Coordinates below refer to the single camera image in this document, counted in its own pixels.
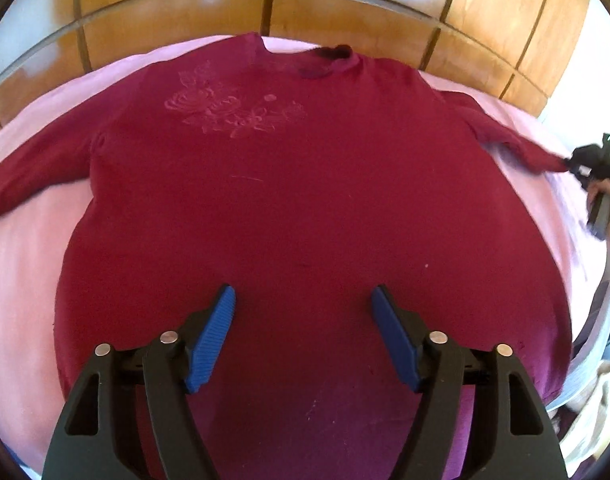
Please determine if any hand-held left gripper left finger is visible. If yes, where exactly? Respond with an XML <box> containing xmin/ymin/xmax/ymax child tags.
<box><xmin>42</xmin><ymin>284</ymin><xmax>237</xmax><ymax>480</ymax></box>

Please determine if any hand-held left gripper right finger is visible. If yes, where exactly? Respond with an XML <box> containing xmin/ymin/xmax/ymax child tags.
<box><xmin>370</xmin><ymin>284</ymin><xmax>568</xmax><ymax>480</ymax></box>

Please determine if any maroon embroidered sweater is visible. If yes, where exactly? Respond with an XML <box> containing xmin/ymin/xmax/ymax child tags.
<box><xmin>0</xmin><ymin>32</ymin><xmax>574</xmax><ymax>480</ymax></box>

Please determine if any pink bed sheet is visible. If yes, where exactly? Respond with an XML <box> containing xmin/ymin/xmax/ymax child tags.
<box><xmin>0</xmin><ymin>35</ymin><xmax>610</xmax><ymax>480</ymax></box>

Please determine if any beige cloth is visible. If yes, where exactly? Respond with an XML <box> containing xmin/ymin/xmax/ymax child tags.
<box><xmin>560</xmin><ymin>360</ymin><xmax>610</xmax><ymax>463</ymax></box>

